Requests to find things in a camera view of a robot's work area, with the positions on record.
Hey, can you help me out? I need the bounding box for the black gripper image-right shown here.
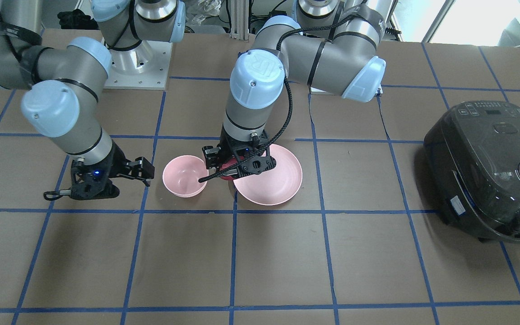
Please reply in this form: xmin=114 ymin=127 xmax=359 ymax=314
xmin=202 ymin=130 xmax=276 ymax=180

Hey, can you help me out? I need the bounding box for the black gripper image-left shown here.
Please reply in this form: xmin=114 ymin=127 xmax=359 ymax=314
xmin=43 ymin=142 xmax=155 ymax=200

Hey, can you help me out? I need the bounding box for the pink bowl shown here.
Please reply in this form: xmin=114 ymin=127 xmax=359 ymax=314
xmin=162 ymin=155 xmax=209 ymax=198

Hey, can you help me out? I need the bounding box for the red apple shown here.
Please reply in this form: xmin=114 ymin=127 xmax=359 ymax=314
xmin=218 ymin=156 xmax=244 ymax=181

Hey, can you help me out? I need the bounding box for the grey robot arm image-right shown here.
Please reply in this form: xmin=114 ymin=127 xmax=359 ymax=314
xmin=200 ymin=0 xmax=394 ymax=183

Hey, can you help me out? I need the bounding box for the pink plate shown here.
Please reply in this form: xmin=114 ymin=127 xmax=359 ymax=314
xmin=233 ymin=144 xmax=303 ymax=206

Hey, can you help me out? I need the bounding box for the dark grey rice cooker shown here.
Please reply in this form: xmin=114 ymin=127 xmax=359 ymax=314
xmin=423 ymin=100 xmax=520 ymax=244

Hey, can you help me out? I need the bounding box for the black braided cable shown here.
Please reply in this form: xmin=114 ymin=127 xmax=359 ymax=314
xmin=198 ymin=18 xmax=364 ymax=183

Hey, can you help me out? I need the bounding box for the white base plate image-left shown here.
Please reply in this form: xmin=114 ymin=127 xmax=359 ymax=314
xmin=104 ymin=41 xmax=173 ymax=90

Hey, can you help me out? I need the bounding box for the white base plate image-right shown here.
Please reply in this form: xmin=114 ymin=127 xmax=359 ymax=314
xmin=310 ymin=85 xmax=383 ymax=95

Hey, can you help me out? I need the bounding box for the aluminium frame post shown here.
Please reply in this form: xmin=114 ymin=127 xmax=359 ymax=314
xmin=227 ymin=0 xmax=251 ymax=41

